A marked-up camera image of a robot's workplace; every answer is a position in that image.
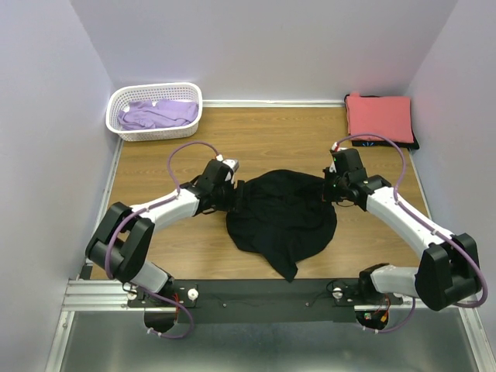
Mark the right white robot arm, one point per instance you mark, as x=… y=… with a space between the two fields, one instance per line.
x=448 y=271

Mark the folded black t shirt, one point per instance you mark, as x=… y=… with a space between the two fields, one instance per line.
x=387 y=144

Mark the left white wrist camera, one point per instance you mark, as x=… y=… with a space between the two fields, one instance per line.
x=233 y=165

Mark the aluminium frame rail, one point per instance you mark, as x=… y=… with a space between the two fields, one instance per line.
x=94 y=296

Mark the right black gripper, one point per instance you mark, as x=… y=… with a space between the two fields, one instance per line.
x=329 y=172

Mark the purple t shirt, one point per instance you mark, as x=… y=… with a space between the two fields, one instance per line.
x=162 y=114

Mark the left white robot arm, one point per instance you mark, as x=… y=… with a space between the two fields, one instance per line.
x=122 y=239

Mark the white plastic laundry basket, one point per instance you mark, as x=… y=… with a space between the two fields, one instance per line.
x=120 y=100

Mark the black t shirt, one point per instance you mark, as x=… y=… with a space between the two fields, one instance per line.
x=284 y=219
x=387 y=144

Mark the folded red t shirt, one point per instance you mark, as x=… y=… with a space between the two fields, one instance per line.
x=379 y=118

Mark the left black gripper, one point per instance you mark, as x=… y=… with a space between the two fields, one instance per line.
x=238 y=201

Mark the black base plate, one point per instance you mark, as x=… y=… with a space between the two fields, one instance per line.
x=263 y=301

